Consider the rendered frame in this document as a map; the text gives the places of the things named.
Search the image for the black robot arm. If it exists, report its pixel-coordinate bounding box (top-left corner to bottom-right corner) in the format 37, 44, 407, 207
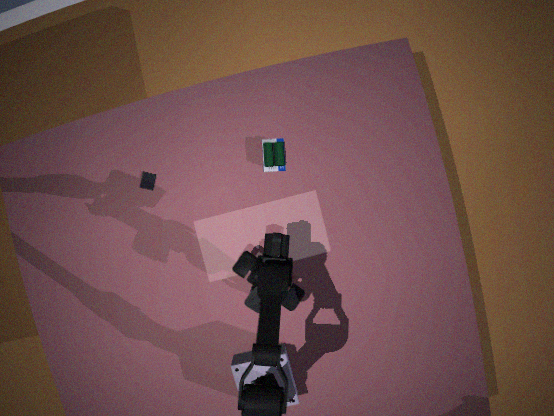
238, 232, 293, 416

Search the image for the dark green cylinder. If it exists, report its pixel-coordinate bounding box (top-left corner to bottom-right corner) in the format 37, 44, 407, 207
262, 139, 286, 172

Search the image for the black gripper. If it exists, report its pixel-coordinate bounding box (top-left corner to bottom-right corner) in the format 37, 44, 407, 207
232, 251, 305, 311

